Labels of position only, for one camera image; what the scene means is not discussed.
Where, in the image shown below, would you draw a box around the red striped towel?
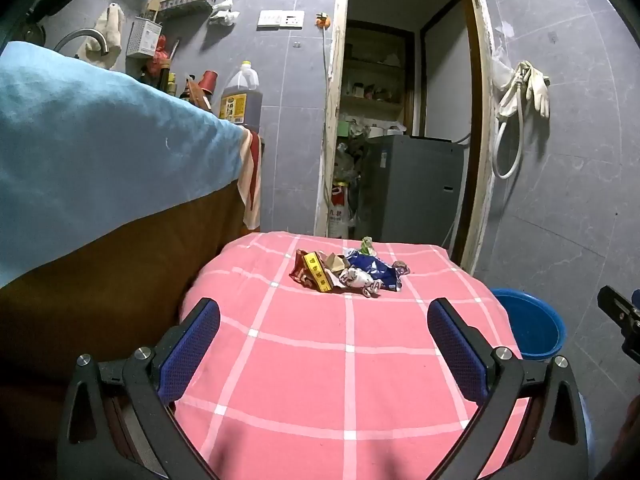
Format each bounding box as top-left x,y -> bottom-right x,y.
237,130 -> 263,228

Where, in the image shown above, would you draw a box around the light blue cloth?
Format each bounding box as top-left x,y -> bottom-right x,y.
0,40 -> 251,288

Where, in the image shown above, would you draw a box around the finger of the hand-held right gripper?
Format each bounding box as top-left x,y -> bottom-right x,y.
597,285 -> 640,361

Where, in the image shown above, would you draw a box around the brown wooden cabinet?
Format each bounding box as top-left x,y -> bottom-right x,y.
0,142 -> 266,480

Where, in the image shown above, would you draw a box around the white crumpled plastic bag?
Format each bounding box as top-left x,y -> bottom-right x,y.
210,0 -> 238,26

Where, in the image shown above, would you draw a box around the wooden door frame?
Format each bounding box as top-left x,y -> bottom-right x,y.
314,0 -> 501,276

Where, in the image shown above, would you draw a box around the clear plastic bag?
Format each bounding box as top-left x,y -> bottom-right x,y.
335,142 -> 361,186

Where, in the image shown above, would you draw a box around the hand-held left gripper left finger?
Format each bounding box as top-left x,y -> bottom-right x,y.
56,297 -> 222,480

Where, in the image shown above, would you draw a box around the white wall rack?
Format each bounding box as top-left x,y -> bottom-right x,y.
159,0 -> 218,23

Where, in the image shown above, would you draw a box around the white wall switch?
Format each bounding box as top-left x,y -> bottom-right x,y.
257,10 -> 305,29

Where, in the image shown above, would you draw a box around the cream rubber gloves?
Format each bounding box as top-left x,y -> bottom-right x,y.
500,61 -> 551,120

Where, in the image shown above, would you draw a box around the blue plastic bucket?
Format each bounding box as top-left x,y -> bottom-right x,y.
490,287 -> 568,363

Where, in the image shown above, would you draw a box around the metal utensil holder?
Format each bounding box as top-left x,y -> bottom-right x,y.
126,16 -> 162,59

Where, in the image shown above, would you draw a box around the pink checked blanket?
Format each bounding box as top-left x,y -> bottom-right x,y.
172,231 -> 531,480

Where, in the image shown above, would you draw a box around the metal faucet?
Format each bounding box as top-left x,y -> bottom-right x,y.
52,28 -> 110,56

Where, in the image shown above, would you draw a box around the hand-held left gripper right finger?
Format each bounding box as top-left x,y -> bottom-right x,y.
426,297 -> 591,480

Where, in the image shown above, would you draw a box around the white hose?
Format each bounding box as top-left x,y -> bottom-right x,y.
492,67 -> 526,179

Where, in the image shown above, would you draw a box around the white and red sack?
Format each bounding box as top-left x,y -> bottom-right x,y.
327,180 -> 351,241

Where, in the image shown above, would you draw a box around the grey washing machine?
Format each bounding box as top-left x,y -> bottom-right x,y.
360,134 -> 466,261

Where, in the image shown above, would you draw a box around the large cooking oil bottle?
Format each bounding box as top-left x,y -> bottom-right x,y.
218,61 -> 263,131

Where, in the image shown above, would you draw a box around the red plastic bag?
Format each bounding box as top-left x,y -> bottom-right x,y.
147,35 -> 171,73

